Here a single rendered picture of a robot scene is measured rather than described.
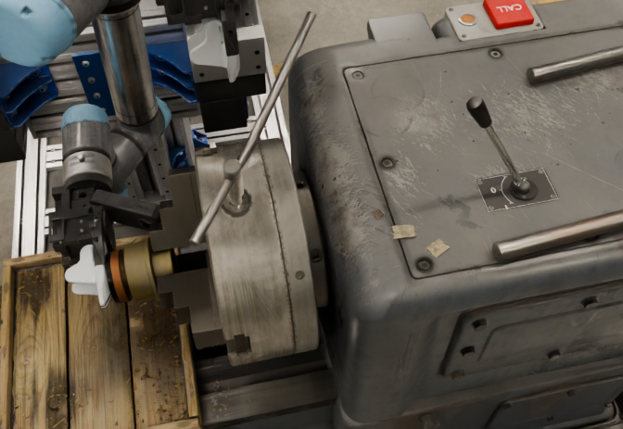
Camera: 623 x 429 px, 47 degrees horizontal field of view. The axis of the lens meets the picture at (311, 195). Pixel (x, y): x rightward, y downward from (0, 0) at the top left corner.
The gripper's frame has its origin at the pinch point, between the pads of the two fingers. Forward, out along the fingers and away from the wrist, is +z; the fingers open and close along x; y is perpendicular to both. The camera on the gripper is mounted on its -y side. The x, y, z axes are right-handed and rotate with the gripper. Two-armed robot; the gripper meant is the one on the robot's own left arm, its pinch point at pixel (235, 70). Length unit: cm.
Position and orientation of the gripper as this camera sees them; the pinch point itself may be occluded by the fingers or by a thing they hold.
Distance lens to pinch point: 92.9
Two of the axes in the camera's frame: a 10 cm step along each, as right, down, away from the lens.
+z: 0.7, 8.0, 6.0
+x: 2.0, 5.8, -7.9
